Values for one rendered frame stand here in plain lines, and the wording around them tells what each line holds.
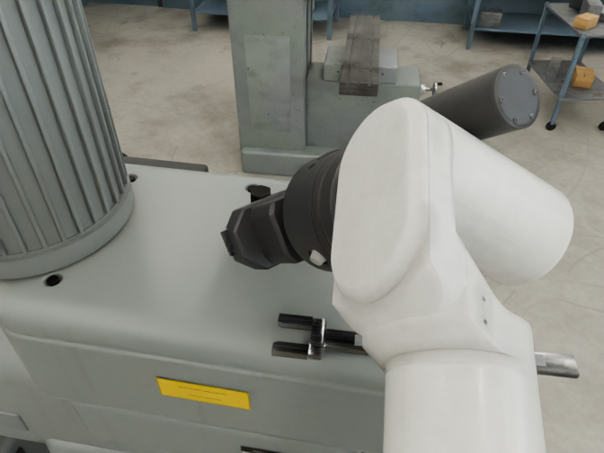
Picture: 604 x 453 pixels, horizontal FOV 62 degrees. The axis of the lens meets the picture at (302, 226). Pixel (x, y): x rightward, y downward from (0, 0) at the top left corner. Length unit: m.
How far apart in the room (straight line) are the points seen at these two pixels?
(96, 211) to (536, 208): 0.40
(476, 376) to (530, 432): 0.03
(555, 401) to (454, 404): 2.67
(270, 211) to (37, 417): 0.47
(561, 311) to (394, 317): 3.07
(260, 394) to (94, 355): 0.16
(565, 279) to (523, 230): 3.20
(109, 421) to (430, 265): 0.51
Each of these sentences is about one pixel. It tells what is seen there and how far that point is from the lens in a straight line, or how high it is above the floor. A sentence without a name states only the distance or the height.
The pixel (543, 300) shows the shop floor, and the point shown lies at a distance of 3.29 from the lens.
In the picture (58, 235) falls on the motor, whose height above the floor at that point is 1.93.
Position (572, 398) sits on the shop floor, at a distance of 2.92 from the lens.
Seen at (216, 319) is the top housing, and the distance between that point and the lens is 0.46.
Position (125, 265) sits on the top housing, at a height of 1.89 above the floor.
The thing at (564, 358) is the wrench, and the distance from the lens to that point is 0.47.
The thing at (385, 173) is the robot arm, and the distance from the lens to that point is 0.24.
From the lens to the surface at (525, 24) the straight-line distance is 6.76.
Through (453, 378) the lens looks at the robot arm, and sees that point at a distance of 0.22.
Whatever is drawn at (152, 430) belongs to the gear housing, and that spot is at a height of 1.69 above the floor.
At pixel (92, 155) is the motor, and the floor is 1.99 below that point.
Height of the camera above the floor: 2.24
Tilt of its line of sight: 40 degrees down
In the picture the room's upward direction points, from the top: straight up
